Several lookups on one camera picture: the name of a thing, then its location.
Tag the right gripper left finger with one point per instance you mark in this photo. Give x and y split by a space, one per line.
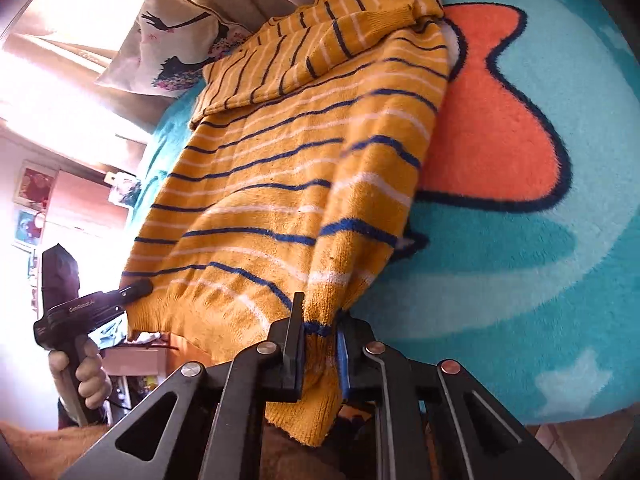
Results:
286 375

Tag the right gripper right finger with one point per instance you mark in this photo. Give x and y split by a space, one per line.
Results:
355 371

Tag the yellow striped knit sweater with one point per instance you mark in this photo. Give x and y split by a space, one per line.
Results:
305 151

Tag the person's left hand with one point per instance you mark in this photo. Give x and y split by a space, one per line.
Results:
94 385

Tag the wooden wardrobe cabinet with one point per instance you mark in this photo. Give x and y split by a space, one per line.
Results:
82 220

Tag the framed portrait picture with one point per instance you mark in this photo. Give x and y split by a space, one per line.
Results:
34 186

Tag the teal cartoon fleece blanket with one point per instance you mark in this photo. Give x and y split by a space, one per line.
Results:
520 255

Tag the girl print cushion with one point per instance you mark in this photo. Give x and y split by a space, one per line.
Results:
168 46

